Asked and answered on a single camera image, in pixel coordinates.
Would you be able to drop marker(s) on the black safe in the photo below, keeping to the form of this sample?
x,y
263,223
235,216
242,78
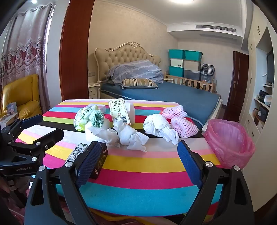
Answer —
x,y
262,114

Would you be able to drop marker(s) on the pink bagged trash bin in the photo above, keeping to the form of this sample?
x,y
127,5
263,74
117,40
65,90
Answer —
x,y
229,142

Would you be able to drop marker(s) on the pink foam fruit net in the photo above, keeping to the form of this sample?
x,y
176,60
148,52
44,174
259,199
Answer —
x,y
184,127
173,112

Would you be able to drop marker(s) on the beige tufted headboard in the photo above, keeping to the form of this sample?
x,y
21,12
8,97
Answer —
x,y
116,54

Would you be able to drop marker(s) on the white built-in wardrobe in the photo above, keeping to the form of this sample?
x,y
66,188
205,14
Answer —
x,y
248,54

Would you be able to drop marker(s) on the white tissue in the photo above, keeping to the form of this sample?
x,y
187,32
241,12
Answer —
x,y
132,136
159,126
108,136

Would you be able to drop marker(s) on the green white wrapper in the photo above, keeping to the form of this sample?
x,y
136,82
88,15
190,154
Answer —
x,y
97,118

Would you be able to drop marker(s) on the yellow leather armchair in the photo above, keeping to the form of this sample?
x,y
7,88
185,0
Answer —
x,y
21,93

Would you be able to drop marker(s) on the bed with blue mattress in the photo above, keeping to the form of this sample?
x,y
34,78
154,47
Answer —
x,y
173,95

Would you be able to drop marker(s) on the white shelf box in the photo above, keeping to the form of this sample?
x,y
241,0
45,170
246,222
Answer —
x,y
269,100

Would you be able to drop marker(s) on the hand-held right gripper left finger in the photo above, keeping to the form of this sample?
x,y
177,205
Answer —
x,y
89,164

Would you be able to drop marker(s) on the black television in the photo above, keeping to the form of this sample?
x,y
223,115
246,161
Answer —
x,y
270,67

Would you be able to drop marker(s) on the rainbow striped tablecloth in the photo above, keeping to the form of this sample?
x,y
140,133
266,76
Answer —
x,y
134,162

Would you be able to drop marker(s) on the striped pillow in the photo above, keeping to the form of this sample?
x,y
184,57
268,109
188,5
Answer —
x,y
139,83

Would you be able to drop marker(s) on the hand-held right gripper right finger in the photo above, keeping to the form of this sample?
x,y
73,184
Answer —
x,y
190,164

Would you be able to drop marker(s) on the brown wooden panel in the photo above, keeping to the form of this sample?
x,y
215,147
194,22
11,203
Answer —
x,y
75,49

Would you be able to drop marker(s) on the dark clear storage bag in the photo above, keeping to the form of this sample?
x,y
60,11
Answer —
x,y
206,78

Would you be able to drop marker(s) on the pink lace curtain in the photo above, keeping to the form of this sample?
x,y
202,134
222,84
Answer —
x,y
26,43

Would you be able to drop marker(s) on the green plastic bag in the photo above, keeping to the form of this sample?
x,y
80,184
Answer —
x,y
82,118

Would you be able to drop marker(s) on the teal storage box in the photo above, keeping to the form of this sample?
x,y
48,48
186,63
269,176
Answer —
x,y
193,55
176,54
176,71

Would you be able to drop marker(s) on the beige storage box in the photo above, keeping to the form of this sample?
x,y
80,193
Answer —
x,y
192,65

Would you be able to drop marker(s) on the cream nightstand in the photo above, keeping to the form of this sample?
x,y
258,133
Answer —
x,y
94,89

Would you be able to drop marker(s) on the book on armchair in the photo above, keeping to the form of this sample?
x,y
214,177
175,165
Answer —
x,y
12,107

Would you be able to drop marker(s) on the white green printed box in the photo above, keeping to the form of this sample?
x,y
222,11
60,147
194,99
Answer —
x,y
76,151

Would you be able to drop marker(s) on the ceiling lamp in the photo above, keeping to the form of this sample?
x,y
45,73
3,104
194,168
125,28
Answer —
x,y
186,0

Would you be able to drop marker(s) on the ceiling air vent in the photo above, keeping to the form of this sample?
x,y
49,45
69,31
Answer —
x,y
216,28

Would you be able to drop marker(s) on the black white checkered bag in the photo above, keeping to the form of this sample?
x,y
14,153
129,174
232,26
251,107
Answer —
x,y
207,68

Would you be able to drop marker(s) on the wooden crib rail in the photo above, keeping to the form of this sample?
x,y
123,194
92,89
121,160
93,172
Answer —
x,y
194,83

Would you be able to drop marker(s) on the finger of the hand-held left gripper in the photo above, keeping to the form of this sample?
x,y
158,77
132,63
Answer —
x,y
32,121
50,136

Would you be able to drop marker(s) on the clear storage box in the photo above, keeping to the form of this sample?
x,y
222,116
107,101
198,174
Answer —
x,y
191,75

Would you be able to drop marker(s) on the black box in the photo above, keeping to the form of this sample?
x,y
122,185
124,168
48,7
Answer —
x,y
101,159

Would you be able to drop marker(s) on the brown wooden door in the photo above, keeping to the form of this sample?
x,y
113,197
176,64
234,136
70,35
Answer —
x,y
237,86

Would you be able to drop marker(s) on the black shelf device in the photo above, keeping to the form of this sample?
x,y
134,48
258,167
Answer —
x,y
263,95

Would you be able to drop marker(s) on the white storage box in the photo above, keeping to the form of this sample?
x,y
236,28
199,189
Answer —
x,y
177,62

